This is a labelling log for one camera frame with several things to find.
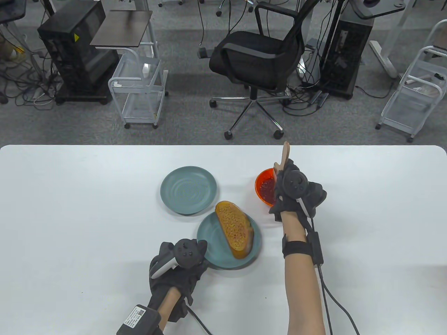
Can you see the red jam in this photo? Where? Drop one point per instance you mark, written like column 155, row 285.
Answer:
column 267, row 186

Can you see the empty teal plate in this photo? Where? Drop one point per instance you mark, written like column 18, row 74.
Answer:
column 188, row 189

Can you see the black wrist camera with label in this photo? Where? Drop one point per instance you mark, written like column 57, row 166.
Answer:
column 138, row 320

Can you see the person's left hand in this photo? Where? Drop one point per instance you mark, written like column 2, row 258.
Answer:
column 181, row 281

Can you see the white cart with dark top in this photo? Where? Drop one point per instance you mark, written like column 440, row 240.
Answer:
column 139, row 80

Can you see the person's left forearm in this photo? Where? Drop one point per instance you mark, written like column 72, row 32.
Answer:
column 168, row 307

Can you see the black office chair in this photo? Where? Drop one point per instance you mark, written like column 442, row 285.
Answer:
column 255, row 52

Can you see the black computer tower white label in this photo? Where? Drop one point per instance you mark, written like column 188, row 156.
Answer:
column 345, row 52

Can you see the teal plate with bread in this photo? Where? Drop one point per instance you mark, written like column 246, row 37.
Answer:
column 216, row 249

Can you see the white desk leg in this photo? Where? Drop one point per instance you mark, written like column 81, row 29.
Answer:
column 384, row 56

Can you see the wooden spreading spatula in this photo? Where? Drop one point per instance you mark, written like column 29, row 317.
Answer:
column 285, row 153

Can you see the black computer tower glass side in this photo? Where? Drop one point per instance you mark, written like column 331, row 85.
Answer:
column 75, row 52

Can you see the black and white hand controller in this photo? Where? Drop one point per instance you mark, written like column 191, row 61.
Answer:
column 184, row 254
column 293, row 185

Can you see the orange plastic bowl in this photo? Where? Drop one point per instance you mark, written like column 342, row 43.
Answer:
column 260, row 190

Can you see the person's right hand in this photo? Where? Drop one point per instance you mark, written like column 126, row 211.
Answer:
column 314, row 197

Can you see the person's right forearm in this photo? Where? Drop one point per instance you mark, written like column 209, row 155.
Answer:
column 303, row 296

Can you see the person's left thumb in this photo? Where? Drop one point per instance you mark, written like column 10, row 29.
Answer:
column 202, row 248

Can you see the person's right fingers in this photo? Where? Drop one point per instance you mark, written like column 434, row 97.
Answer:
column 288, row 166

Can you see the toasted bread slice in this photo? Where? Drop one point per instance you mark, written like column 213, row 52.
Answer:
column 234, row 226

